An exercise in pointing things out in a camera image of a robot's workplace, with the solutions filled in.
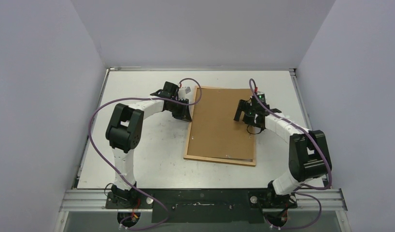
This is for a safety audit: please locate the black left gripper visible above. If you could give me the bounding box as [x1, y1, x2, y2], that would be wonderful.
[168, 98, 192, 122]

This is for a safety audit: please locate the brown backing board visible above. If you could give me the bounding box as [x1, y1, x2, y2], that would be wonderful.
[187, 87, 256, 161]

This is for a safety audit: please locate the wooden picture frame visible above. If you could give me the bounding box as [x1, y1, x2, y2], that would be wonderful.
[183, 86, 258, 167]

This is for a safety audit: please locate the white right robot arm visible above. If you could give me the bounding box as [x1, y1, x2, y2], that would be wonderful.
[234, 92, 332, 207]

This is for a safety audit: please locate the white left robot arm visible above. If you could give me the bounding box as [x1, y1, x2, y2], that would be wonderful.
[106, 82, 192, 208]

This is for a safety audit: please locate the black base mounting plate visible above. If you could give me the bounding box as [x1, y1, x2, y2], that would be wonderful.
[105, 188, 297, 225]

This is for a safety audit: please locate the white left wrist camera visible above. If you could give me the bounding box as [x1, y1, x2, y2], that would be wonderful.
[178, 87, 191, 101]

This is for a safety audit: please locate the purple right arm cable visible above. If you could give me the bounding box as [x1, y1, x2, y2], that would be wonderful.
[248, 78, 333, 231]

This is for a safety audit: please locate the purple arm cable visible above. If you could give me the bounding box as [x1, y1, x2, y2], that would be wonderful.
[88, 77, 203, 231]
[248, 78, 333, 231]

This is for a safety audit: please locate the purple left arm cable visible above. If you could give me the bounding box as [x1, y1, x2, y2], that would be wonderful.
[88, 77, 203, 231]

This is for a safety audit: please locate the aluminium front rail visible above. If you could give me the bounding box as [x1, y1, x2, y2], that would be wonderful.
[60, 188, 348, 212]

